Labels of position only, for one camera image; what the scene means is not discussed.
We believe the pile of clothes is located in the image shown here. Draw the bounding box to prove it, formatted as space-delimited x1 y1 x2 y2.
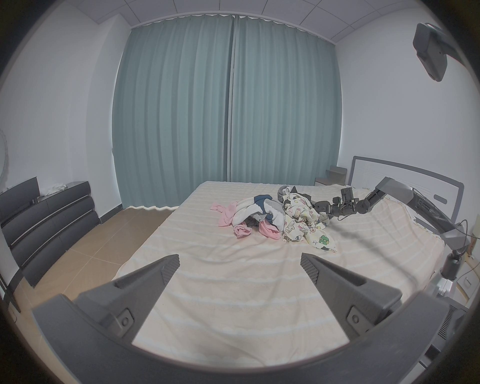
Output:
211 194 287 241

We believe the blue-green curtain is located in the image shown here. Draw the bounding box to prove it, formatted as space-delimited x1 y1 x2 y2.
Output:
229 14 344 187
112 14 235 209

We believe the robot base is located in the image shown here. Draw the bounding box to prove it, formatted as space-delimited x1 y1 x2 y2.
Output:
419 277 471 372

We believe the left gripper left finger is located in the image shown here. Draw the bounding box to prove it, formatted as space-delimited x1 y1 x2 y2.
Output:
75 254 181 343

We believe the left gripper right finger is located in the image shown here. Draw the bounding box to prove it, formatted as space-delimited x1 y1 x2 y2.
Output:
300 252 404 343

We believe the grey bedside table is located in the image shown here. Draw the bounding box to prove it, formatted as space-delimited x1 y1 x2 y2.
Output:
314 165 347 187

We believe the white printed pyjama top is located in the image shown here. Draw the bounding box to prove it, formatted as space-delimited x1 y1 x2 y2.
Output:
277 185 338 254

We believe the white crumpled cloth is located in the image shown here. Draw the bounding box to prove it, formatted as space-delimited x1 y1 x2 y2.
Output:
39 182 69 196

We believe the bed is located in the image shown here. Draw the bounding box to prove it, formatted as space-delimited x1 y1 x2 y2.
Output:
112 155 466 370

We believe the dark chest of drawers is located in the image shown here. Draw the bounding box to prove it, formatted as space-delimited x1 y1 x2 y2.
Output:
0 177 100 313

